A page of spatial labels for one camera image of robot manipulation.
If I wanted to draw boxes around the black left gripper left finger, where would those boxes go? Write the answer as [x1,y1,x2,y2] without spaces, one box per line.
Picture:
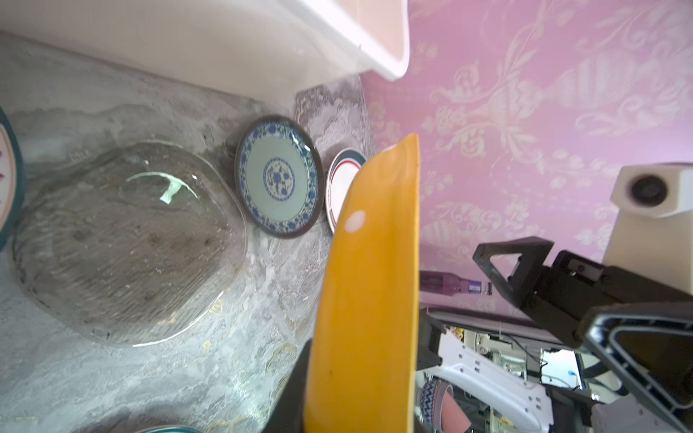
[262,339,312,433]

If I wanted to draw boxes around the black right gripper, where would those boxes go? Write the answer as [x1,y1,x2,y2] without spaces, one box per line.
[473,236,692,348]

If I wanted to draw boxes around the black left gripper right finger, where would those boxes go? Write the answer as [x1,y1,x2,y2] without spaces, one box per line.
[577,301,692,432]

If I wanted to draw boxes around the yellow scalloped dotted plate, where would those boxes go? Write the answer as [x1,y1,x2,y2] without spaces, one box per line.
[303,134,420,432]

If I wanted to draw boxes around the white plate red green rim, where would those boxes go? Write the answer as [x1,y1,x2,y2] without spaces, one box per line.
[325,148,366,233]

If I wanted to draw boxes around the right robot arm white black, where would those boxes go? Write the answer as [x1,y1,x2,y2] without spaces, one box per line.
[419,236,692,432]

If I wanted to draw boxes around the white plastic bin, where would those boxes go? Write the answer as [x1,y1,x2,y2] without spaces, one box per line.
[1,0,410,101]

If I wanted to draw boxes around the purple drink bottle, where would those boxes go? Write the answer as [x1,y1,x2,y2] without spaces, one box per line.
[419,271,493,297]

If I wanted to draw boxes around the small blue patterned plate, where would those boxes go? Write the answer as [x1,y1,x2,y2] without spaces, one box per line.
[235,115,326,239]

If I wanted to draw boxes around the white plate green lettered rim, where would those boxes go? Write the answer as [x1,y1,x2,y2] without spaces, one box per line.
[1,111,25,249]

